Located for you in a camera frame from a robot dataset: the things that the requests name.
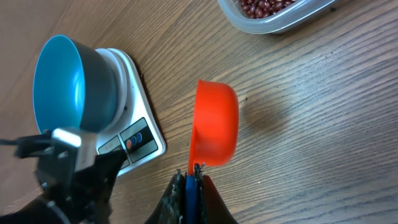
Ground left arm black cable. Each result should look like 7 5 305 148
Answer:
0 129 53 159

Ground white digital kitchen scale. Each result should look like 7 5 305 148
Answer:
96 48 166 176

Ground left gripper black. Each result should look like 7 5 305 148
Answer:
30 149 127 223

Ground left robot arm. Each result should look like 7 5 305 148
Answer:
1 151 127 223

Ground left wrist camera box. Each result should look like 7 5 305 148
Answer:
52 128 97 172

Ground orange measuring scoop blue handle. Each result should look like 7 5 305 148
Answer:
184 80 239 223

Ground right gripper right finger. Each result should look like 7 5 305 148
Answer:
194 164 238 224

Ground teal plastic bowl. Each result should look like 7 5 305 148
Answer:
32 35 118 133

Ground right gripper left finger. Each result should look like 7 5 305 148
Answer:
149 170 186 224

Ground clear plastic bean container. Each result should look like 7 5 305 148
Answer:
217 0 340 34

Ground red beans in container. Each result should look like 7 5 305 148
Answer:
238 0 297 19

